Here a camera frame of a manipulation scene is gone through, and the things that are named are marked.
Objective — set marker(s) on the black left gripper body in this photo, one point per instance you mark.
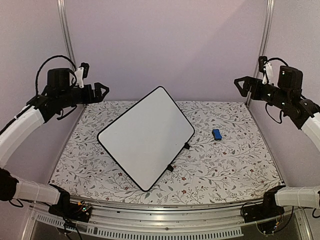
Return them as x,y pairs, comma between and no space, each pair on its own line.
68,98

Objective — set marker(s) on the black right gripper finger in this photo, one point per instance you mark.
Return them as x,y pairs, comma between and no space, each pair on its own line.
244,90
244,81

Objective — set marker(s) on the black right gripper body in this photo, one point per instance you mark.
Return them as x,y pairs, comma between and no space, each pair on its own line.
279,96

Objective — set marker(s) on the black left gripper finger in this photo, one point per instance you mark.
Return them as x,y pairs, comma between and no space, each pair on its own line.
100,87
99,95

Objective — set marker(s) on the blue whiteboard eraser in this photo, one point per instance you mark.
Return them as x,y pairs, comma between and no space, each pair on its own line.
216,135

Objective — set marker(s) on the white whiteboard black frame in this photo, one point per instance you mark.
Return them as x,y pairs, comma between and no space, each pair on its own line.
147,137

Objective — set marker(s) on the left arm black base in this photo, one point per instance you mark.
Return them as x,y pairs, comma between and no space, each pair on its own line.
64,208

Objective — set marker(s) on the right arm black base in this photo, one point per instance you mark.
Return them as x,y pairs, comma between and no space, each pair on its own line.
253,212

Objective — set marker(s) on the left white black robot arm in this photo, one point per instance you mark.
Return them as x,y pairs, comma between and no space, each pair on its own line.
38,111

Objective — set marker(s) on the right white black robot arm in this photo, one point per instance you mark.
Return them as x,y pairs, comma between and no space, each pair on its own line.
305,115

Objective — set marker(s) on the black whiteboard stand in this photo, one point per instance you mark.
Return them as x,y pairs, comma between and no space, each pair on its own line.
170,167

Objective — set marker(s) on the floral patterned table mat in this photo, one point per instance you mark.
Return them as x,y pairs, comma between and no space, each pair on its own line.
237,168

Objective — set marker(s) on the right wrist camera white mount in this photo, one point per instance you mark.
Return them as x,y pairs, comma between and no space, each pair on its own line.
289,78

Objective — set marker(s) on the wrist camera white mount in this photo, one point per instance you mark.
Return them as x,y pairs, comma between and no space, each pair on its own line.
63,78
289,78

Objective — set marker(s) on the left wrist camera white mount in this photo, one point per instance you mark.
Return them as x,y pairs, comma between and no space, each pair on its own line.
63,78

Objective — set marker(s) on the right aluminium corner post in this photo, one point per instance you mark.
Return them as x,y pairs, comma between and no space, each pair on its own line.
267,24

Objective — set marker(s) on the aluminium corner post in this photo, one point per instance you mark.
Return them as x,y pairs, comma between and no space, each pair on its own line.
267,24
63,18

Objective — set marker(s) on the left aluminium corner post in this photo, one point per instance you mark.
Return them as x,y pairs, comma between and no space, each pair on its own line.
63,18

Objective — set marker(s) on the aluminium front rail frame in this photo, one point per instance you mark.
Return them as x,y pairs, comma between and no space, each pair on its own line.
126,221

